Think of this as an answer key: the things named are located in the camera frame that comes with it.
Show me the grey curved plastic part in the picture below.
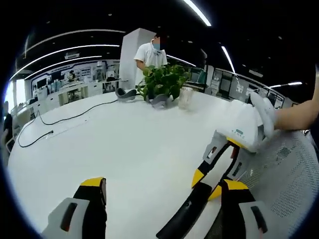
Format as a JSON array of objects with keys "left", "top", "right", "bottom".
[
  {"left": 115, "top": 87, "right": 138, "bottom": 103},
  {"left": 149, "top": 94, "right": 173, "bottom": 109}
]

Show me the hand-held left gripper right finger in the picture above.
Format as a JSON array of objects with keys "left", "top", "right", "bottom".
[{"left": 220, "top": 178, "right": 279, "bottom": 239}]

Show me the green leafy plant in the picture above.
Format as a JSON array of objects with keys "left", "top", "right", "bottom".
[{"left": 137, "top": 64, "right": 192, "bottom": 102}]

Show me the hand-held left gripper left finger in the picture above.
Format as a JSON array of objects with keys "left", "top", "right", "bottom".
[{"left": 40, "top": 177, "right": 108, "bottom": 239}]

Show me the grey mesh chair back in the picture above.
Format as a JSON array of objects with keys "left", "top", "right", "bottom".
[{"left": 204, "top": 129, "right": 319, "bottom": 239}]

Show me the long ceiling light strip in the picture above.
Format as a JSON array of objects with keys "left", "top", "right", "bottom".
[{"left": 183, "top": 0, "right": 213, "bottom": 27}]

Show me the white office chair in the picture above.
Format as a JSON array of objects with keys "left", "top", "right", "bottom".
[{"left": 5, "top": 129, "right": 16, "bottom": 153}]

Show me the black cable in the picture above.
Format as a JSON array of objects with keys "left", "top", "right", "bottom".
[{"left": 17, "top": 98, "right": 118, "bottom": 148}]

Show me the white paper sheet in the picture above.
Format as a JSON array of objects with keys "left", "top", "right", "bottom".
[{"left": 51, "top": 119, "right": 91, "bottom": 135}]

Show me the black remote control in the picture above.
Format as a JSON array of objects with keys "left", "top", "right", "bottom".
[{"left": 156, "top": 183, "right": 213, "bottom": 239}]

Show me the short ceiling light strip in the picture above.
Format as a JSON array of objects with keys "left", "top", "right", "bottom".
[{"left": 221, "top": 46, "right": 236, "bottom": 73}]

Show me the blue bordered wall display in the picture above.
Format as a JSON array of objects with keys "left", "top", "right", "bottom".
[{"left": 31, "top": 59, "right": 121, "bottom": 93}]

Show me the clear glass vase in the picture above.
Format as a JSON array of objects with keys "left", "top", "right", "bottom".
[{"left": 178, "top": 87, "right": 195, "bottom": 110}]

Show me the person's right hand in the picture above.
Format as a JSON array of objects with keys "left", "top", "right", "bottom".
[{"left": 250, "top": 93, "right": 282, "bottom": 144}]

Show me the white cabinet counter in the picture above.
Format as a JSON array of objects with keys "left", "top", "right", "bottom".
[{"left": 11, "top": 79, "right": 121, "bottom": 118}]

